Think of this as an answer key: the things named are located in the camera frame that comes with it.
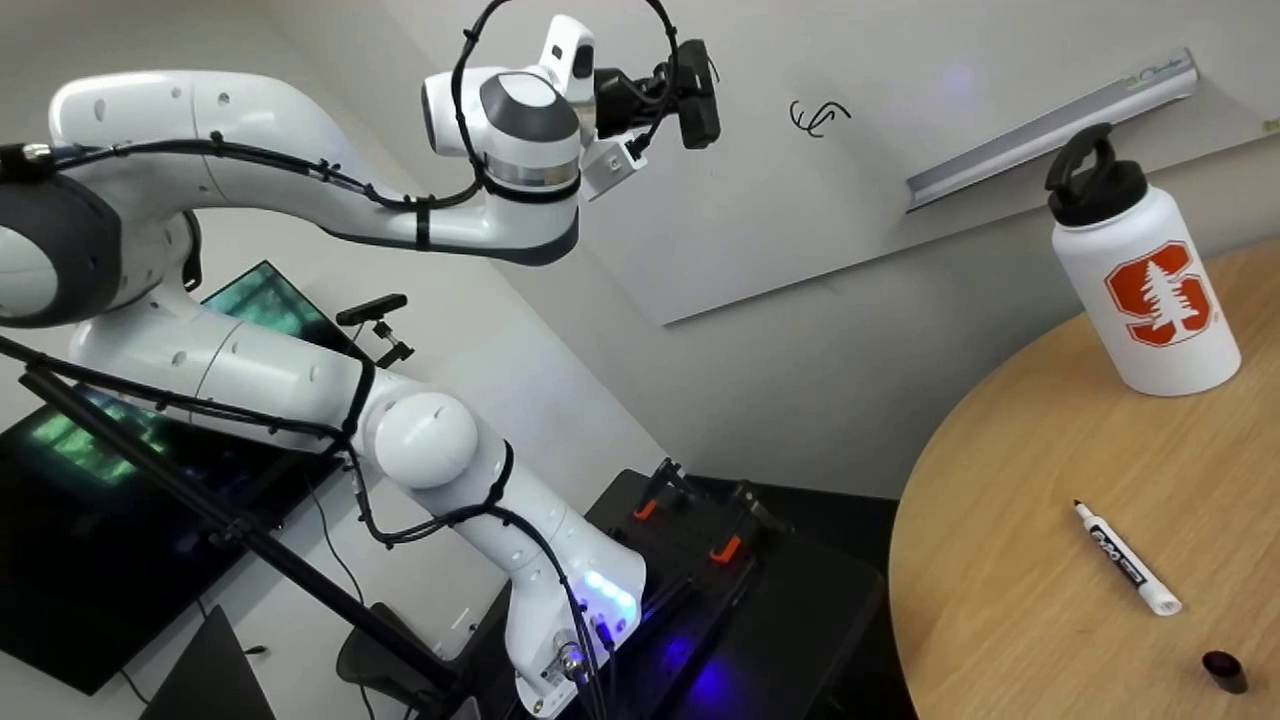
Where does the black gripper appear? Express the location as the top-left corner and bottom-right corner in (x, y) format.
(592, 58), (689, 145)

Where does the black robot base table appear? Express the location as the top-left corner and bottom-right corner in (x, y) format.
(450, 465), (893, 720)

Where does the white dry-erase marker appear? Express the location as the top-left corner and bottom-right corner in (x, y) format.
(1066, 497), (1186, 620)

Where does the aluminium whiteboard marker tray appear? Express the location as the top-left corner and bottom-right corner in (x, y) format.
(902, 50), (1202, 216)

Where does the small black monitor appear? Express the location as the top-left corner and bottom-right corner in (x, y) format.
(197, 257), (372, 360)

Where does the white bottle red logo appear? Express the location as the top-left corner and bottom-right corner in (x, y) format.
(1041, 121), (1249, 402)

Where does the black tripod pole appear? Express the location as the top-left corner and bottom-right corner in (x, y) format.
(0, 332), (472, 712)

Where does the black stand base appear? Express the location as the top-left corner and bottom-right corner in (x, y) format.
(331, 596), (465, 712)

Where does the round wooden table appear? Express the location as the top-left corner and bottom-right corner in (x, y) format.
(888, 238), (1280, 720)

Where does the black angled panel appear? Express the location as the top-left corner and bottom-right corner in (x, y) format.
(134, 603), (278, 720)

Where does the large black monitor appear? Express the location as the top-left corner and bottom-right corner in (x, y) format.
(0, 393), (347, 695)

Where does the black marker cap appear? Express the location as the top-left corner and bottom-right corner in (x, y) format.
(1198, 647), (1251, 695)

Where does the white wall whiteboard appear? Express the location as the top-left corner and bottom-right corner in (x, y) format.
(372, 0), (1280, 332)

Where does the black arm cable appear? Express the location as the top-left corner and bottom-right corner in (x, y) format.
(0, 0), (689, 720)

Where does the black camera on stand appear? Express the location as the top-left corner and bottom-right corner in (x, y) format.
(331, 292), (421, 371)

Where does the orange-handled black clamp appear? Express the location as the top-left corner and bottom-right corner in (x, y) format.
(633, 457), (695, 528)
(706, 486), (791, 572)

